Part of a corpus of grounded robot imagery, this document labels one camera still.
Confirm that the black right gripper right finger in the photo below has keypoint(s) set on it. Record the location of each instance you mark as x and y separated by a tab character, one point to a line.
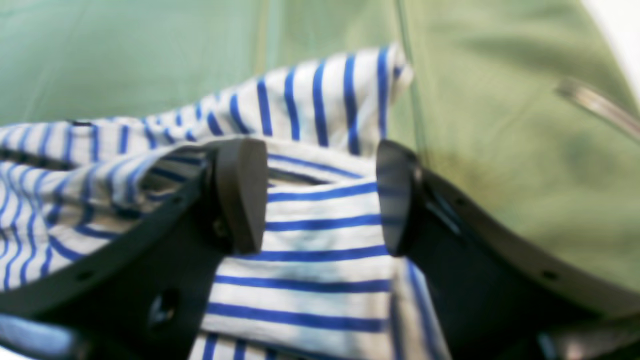
496	295

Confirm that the blue white striped t-shirt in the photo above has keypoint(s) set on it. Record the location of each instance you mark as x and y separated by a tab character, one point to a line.
324	286

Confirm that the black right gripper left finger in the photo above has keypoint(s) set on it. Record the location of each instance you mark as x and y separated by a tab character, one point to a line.
144	296

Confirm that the green table cloth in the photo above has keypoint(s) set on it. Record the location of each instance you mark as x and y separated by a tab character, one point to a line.
502	103

